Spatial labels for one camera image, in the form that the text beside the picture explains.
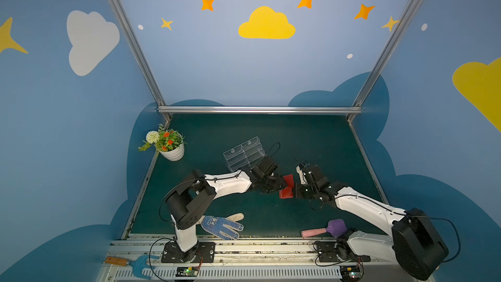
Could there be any red card holder wallet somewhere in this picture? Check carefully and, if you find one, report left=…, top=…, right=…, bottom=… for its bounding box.
left=279, top=174, right=295, bottom=199

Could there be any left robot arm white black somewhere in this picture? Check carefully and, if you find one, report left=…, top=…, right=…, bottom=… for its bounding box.
left=163, top=156, right=288, bottom=253

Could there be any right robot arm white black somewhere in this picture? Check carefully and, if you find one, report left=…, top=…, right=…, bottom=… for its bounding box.
left=295, top=164, right=449, bottom=281

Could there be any clear acrylic card organizer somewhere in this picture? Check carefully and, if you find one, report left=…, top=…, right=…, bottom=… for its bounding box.
left=223, top=137, right=266, bottom=172

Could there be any purple pink toy shovel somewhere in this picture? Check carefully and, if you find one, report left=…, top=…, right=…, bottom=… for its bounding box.
left=301, top=219, right=348, bottom=238

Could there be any blue dotted work glove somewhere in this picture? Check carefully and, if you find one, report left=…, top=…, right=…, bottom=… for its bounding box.
left=197, top=213, right=245, bottom=240

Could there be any horizontal aluminium back bar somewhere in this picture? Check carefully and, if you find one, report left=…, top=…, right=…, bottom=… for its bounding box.
left=157, top=106, right=363, bottom=115

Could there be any right green circuit board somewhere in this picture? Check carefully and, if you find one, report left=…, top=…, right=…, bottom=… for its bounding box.
left=340, top=266, right=363, bottom=282

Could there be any green circuit board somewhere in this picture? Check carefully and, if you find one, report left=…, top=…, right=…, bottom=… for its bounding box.
left=176, top=267, right=199, bottom=278
left=340, top=266, right=363, bottom=282

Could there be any white pot with flowers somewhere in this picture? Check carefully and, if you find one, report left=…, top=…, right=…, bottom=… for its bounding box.
left=138, top=124, right=185, bottom=162

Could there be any left green circuit board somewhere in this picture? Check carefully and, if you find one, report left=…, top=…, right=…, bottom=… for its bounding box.
left=176, top=267, right=199, bottom=278

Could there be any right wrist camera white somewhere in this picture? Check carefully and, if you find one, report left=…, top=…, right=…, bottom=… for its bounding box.
left=296, top=165, right=309, bottom=185

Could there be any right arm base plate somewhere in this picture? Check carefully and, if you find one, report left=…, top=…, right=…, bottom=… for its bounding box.
left=313, top=241, right=371, bottom=263

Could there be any aluminium rail frame front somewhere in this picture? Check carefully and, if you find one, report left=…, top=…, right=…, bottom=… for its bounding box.
left=97, top=234, right=413, bottom=281

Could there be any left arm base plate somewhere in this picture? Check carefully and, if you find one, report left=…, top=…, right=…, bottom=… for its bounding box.
left=160, top=242, right=216, bottom=264

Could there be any blue fork wooden handle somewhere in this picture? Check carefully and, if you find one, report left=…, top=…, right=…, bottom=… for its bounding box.
left=104, top=255, right=159, bottom=280

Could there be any right diagonal aluminium post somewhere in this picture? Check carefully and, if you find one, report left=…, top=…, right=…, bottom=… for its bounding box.
left=347, top=0, right=424, bottom=123

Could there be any diagonal aluminium post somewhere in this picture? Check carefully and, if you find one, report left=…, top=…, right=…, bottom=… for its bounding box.
left=107, top=0, right=165, bottom=108
left=347, top=0, right=424, bottom=123

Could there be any left diagonal aluminium post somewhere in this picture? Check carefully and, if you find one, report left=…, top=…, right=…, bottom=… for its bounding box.
left=107, top=0, right=165, bottom=108

